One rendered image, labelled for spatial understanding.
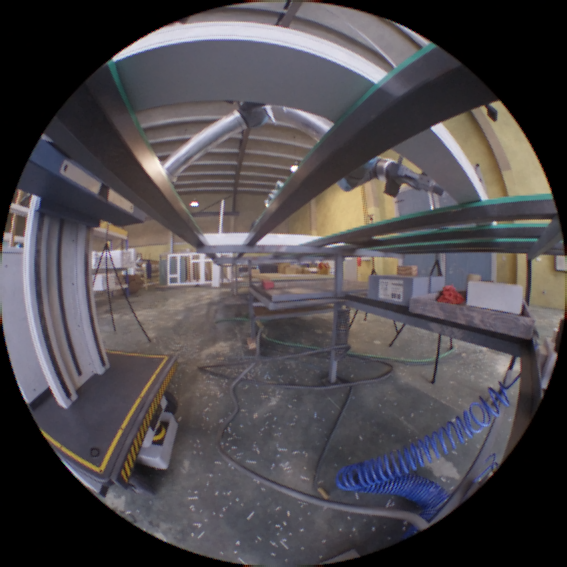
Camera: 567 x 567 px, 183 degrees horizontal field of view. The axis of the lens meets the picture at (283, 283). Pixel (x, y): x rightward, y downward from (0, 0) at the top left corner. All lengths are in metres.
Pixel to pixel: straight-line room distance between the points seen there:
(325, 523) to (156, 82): 0.89
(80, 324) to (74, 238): 0.34
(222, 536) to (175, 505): 0.19
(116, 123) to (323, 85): 0.16
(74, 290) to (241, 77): 0.84
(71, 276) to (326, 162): 0.86
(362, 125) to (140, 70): 0.17
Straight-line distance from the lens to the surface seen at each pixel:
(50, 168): 0.55
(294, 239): 1.17
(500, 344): 0.58
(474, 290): 0.55
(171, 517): 0.80
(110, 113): 0.16
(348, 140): 0.17
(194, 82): 0.17
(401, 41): 8.70
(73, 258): 0.87
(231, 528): 0.74
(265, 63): 0.16
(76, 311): 0.87
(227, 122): 0.93
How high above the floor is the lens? 0.72
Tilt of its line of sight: 5 degrees down
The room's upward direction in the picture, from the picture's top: 1 degrees counter-clockwise
